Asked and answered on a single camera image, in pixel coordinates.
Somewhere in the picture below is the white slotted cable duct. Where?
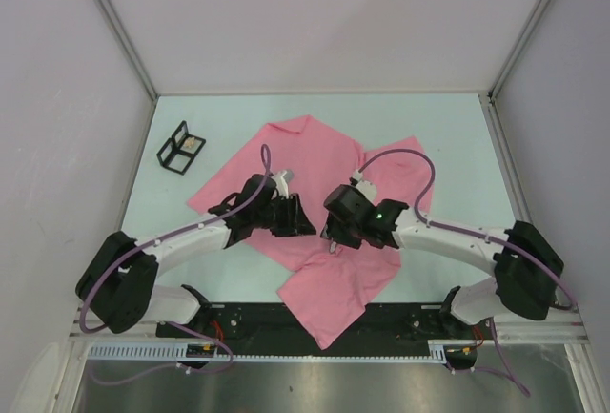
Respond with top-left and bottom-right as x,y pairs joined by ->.
88,341 -> 475,364

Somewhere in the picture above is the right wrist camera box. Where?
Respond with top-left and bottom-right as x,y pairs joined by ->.
350,170 -> 377,203

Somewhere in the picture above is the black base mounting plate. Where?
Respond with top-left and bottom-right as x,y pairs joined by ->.
185,302 -> 492,352

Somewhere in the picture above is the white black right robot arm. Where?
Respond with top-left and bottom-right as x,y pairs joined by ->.
322,184 -> 564,338

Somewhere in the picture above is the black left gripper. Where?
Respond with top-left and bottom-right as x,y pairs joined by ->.
252,193 -> 315,237

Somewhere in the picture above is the pink t-shirt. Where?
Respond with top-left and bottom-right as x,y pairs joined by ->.
187,115 -> 431,349

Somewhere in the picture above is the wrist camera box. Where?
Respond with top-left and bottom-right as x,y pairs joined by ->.
350,170 -> 377,203
272,170 -> 294,198

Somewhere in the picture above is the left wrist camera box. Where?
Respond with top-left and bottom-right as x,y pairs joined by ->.
272,170 -> 294,198

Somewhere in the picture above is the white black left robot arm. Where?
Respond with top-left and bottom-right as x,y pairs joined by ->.
75,170 -> 316,337

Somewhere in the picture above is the black wire frame box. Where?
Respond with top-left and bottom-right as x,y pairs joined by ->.
156,120 -> 207,176

